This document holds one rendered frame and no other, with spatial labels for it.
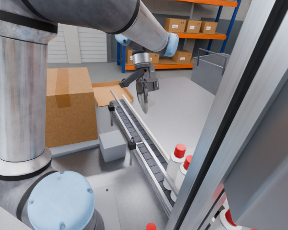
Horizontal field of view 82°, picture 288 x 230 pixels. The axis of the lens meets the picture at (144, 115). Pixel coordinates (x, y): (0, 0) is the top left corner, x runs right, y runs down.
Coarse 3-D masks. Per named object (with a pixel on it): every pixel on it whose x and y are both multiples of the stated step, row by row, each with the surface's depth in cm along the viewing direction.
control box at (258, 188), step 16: (272, 112) 13; (272, 128) 12; (256, 144) 14; (272, 144) 12; (240, 160) 16; (256, 160) 13; (272, 160) 12; (240, 176) 15; (256, 176) 13; (272, 176) 12; (240, 192) 15; (256, 192) 13; (272, 192) 12; (240, 208) 14; (256, 208) 13; (272, 208) 13; (240, 224) 15; (256, 224) 15; (272, 224) 14
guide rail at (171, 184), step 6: (114, 96) 100; (120, 102) 94; (126, 114) 85; (132, 120) 81; (138, 132) 74; (144, 144) 69; (150, 150) 66; (156, 162) 62; (162, 168) 59; (162, 174) 59; (168, 180) 56; (174, 186) 54; (174, 192) 53
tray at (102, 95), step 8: (96, 88) 134; (104, 88) 135; (112, 88) 136; (120, 88) 137; (96, 96) 123; (104, 96) 124; (112, 96) 125; (120, 96) 126; (128, 96) 127; (96, 104) 113; (104, 104) 115
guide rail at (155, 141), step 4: (124, 96) 110; (124, 100) 109; (128, 104) 103; (132, 108) 99; (136, 112) 96; (136, 116) 94; (140, 120) 90; (144, 124) 87; (144, 128) 86; (148, 128) 85; (148, 132) 83; (152, 136) 80; (152, 140) 80; (156, 140) 78; (156, 144) 77; (160, 148) 74; (164, 152) 72; (164, 156) 72; (168, 156) 71; (168, 160) 69; (212, 220) 51
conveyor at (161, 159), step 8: (120, 112) 101; (128, 112) 101; (136, 120) 95; (128, 128) 89; (136, 136) 84; (144, 136) 85; (152, 144) 80; (144, 152) 76; (152, 160) 72; (160, 160) 73; (152, 168) 69; (160, 176) 66; (160, 184) 63; (168, 192) 61; (208, 224) 53
